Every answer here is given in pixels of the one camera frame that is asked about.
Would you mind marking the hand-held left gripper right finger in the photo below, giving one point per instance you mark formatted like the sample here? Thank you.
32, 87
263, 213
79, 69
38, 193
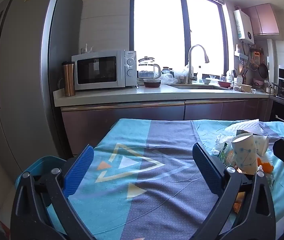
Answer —
206, 167

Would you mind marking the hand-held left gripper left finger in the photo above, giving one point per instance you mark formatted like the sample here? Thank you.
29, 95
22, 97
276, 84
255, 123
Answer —
79, 172

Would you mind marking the clear plastic wrapper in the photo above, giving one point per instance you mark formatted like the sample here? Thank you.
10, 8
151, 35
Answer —
228, 156

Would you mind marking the white tissue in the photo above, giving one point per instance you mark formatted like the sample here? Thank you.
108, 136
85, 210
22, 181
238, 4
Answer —
220, 142

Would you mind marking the white constellation paper cup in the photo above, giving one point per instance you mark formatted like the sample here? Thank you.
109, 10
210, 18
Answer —
261, 143
244, 152

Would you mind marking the teal plastic trash bin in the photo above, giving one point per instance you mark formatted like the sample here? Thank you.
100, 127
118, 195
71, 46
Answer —
39, 162

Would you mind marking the gold snack wrapper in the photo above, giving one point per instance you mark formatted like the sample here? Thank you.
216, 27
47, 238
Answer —
241, 132

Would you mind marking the orange peel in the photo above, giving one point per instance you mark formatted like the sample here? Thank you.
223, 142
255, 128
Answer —
265, 166

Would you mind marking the teal grey printed blanket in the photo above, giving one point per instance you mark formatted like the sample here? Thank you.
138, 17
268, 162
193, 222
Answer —
157, 180

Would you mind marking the white foam net wrap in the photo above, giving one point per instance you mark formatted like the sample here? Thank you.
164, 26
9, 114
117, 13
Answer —
244, 126

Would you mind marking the hanging black frying pan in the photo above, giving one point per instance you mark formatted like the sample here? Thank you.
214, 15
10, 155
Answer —
263, 71

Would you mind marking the white ceramic bowl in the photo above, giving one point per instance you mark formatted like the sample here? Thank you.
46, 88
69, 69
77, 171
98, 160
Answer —
243, 87

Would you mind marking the brown kitchen base cabinets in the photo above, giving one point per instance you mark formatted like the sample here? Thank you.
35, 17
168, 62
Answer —
132, 115

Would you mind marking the red dish bowl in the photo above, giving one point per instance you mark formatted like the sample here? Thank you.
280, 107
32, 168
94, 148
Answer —
224, 83

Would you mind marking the copper travel tumbler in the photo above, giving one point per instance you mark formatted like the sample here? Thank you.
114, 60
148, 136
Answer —
68, 80

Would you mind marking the clear plastic bag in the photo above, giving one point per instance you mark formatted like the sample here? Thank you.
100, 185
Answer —
169, 77

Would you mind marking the dark red bowl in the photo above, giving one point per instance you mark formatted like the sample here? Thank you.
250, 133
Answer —
152, 83

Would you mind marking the silver microwave oven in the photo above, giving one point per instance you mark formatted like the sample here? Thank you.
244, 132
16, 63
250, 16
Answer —
97, 71

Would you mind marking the steel kitchen faucet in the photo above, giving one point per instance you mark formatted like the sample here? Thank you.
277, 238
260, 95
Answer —
190, 65

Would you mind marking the grey refrigerator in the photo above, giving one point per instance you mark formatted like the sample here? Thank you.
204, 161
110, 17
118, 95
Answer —
19, 80

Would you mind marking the glass electric kettle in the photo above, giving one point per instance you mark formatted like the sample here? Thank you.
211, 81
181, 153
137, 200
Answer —
148, 71

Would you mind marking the white water heater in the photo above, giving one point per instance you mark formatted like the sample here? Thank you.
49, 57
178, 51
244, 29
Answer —
243, 25

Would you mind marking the dark framed window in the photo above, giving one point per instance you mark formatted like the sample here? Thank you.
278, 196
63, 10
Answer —
181, 30

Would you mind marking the pink wall cabinet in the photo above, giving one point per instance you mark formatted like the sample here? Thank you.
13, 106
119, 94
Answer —
264, 20

